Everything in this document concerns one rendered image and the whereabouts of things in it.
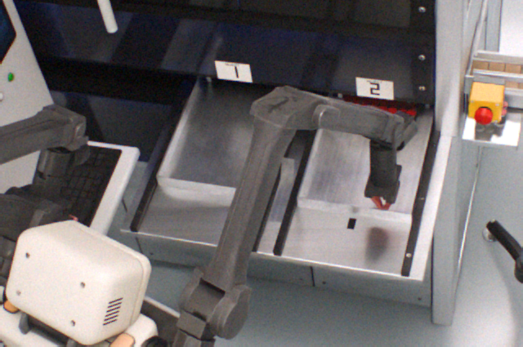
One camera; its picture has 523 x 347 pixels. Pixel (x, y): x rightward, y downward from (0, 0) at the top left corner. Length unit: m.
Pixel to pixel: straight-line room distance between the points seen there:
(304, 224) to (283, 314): 0.94
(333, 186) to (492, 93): 0.41
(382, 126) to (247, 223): 0.44
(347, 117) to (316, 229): 0.46
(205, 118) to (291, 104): 0.85
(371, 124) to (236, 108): 0.62
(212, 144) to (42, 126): 0.72
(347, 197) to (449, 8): 0.50
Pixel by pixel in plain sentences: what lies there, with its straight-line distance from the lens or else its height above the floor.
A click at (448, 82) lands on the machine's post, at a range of 2.44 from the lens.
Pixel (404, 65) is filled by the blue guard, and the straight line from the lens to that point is 2.42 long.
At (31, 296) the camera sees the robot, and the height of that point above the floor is 1.32.
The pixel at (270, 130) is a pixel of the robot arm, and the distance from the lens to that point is 1.82.
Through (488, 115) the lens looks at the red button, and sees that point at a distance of 2.45.
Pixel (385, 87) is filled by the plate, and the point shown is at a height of 1.03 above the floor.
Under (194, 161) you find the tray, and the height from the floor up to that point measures 0.88.
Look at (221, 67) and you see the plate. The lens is 2.57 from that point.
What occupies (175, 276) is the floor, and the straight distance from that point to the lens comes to 3.47.
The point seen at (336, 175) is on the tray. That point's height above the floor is 0.88.
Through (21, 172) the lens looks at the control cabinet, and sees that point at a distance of 2.69.
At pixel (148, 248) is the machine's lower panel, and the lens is 3.36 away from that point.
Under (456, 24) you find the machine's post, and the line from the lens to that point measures 2.31.
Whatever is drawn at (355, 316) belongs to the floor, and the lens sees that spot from 3.32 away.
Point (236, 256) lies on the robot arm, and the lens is 1.86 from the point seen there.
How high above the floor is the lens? 2.87
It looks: 51 degrees down
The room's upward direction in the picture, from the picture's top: 11 degrees counter-clockwise
